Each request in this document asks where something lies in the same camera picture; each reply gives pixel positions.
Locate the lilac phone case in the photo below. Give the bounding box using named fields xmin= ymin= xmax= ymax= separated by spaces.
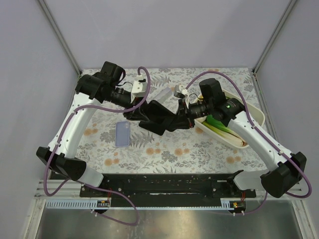
xmin=115 ymin=121 xmax=131 ymax=147

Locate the black phone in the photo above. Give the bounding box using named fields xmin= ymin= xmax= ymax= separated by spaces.
xmin=139 ymin=100 xmax=176 ymax=136

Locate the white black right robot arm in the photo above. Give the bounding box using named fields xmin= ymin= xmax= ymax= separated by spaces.
xmin=164 ymin=78 xmax=307 ymax=198

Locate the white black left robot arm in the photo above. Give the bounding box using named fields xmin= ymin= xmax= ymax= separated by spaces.
xmin=36 ymin=62 xmax=151 ymax=187

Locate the clear acrylic block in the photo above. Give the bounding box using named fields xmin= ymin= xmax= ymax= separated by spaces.
xmin=154 ymin=87 xmax=172 ymax=104

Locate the toy bok choy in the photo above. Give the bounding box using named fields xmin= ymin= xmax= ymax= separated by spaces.
xmin=202 ymin=115 xmax=248 ymax=146

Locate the floral tablecloth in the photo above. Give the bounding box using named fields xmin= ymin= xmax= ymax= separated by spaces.
xmin=76 ymin=68 xmax=266 ymax=173

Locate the white oval basket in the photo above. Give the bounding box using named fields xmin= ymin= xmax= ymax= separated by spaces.
xmin=194 ymin=103 xmax=265 ymax=149

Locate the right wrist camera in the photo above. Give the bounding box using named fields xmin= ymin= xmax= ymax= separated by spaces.
xmin=173 ymin=85 xmax=189 ymax=99

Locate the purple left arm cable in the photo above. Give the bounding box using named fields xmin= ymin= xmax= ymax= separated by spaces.
xmin=43 ymin=66 xmax=152 ymax=227

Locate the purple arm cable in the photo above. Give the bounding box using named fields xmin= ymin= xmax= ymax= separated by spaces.
xmin=184 ymin=71 xmax=313 ymax=217
xmin=43 ymin=66 xmax=152 ymax=227

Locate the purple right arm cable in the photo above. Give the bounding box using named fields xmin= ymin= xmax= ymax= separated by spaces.
xmin=184 ymin=71 xmax=313 ymax=217

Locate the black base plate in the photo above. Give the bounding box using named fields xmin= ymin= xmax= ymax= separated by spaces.
xmin=79 ymin=173 xmax=256 ymax=208

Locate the aluminium rail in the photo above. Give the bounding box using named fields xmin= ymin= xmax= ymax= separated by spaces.
xmin=34 ymin=180 xmax=81 ymax=198

